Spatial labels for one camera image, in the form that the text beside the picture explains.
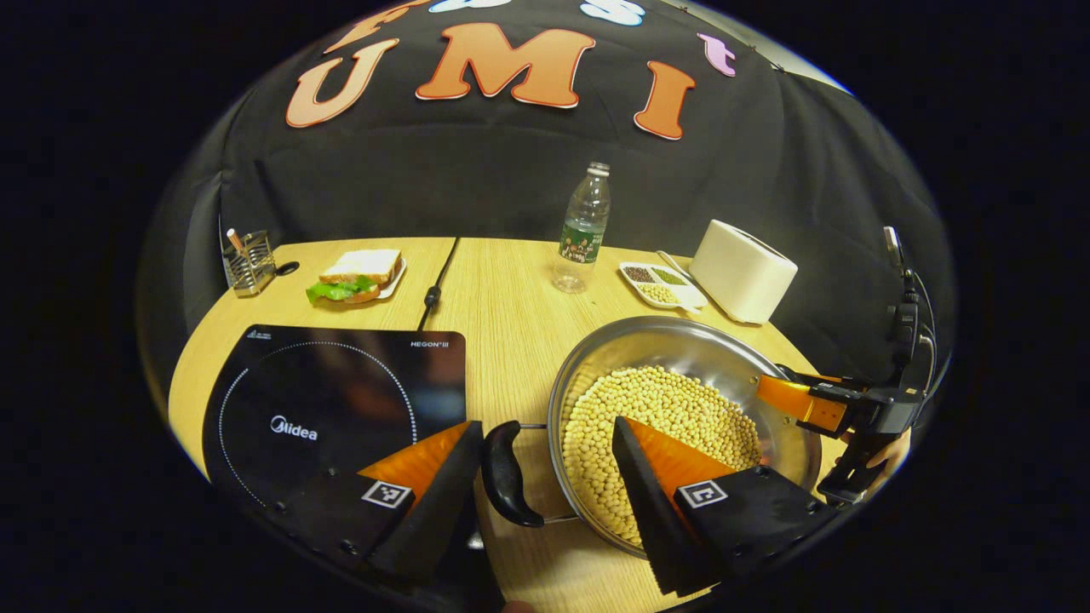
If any white toaster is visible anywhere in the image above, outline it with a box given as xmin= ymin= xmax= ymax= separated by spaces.
xmin=688 ymin=219 xmax=800 ymax=325

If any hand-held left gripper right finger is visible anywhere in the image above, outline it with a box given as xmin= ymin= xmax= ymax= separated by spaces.
xmin=611 ymin=415 xmax=844 ymax=597

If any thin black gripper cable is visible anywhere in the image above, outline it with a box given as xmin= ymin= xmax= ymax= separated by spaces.
xmin=882 ymin=226 xmax=939 ymax=392

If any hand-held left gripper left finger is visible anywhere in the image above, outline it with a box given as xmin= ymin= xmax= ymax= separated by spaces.
xmin=272 ymin=420 xmax=486 ymax=588

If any sandwich with lettuce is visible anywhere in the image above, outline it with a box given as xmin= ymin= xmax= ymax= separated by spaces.
xmin=307 ymin=249 xmax=403 ymax=306

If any black power cable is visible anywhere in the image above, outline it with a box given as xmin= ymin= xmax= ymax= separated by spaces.
xmin=416 ymin=238 xmax=461 ymax=333

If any black backdrop cloth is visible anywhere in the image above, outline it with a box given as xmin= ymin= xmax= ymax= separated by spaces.
xmin=136 ymin=0 xmax=956 ymax=410

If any steel pot with black handle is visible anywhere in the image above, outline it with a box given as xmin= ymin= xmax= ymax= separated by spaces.
xmin=481 ymin=315 xmax=825 ymax=559

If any black induction cooktop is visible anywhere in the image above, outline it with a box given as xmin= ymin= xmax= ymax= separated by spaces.
xmin=202 ymin=324 xmax=468 ymax=512

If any pile of yellow soybeans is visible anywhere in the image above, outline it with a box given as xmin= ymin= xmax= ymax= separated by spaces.
xmin=562 ymin=366 xmax=763 ymax=546

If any white divided dish with beans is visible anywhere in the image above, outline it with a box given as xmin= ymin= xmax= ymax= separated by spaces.
xmin=619 ymin=261 xmax=709 ymax=316

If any metal wire utensil holder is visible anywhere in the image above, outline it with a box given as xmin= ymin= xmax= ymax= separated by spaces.
xmin=220 ymin=228 xmax=278 ymax=298

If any clear plastic water bottle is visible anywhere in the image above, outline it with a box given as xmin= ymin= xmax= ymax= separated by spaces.
xmin=552 ymin=162 xmax=612 ymax=295

